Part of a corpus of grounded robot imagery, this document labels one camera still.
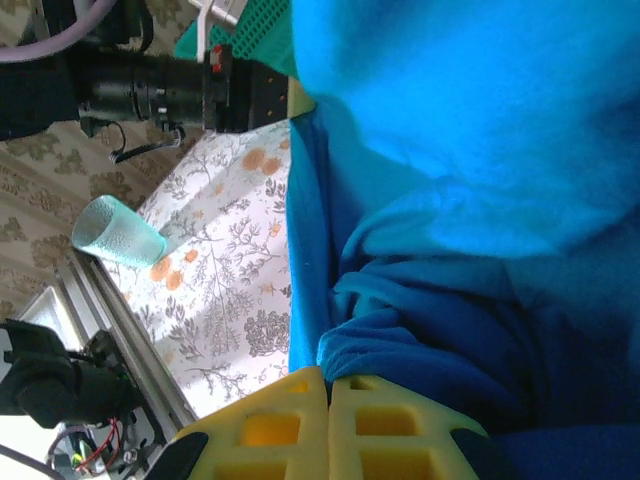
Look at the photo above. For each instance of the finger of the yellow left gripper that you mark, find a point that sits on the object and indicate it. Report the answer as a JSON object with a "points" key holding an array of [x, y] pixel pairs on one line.
{"points": [[301, 100]]}

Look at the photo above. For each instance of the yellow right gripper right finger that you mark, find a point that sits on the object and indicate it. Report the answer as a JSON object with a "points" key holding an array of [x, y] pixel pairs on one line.
{"points": [[395, 430]]}

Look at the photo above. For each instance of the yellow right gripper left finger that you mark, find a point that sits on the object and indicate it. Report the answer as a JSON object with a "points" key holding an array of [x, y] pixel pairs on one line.
{"points": [[265, 430]]}

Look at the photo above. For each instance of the blue t-shirt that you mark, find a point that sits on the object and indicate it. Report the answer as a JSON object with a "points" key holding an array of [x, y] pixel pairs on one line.
{"points": [[475, 200]]}

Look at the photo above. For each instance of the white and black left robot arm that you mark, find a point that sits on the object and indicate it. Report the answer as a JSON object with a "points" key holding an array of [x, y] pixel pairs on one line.
{"points": [[50, 380]]}

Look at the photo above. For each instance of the teal plastic basket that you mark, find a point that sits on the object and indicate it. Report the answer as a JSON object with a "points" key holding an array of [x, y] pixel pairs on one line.
{"points": [[260, 30]]}

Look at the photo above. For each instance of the pale teal textured cup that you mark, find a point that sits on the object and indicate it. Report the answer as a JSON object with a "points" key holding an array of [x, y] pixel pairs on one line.
{"points": [[120, 235]]}

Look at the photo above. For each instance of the floral tablecloth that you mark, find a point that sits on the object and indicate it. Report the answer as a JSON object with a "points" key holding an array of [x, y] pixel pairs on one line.
{"points": [[225, 250]]}

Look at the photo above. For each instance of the aluminium frame rail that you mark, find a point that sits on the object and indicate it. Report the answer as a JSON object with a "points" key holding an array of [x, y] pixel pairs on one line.
{"points": [[135, 350]]}

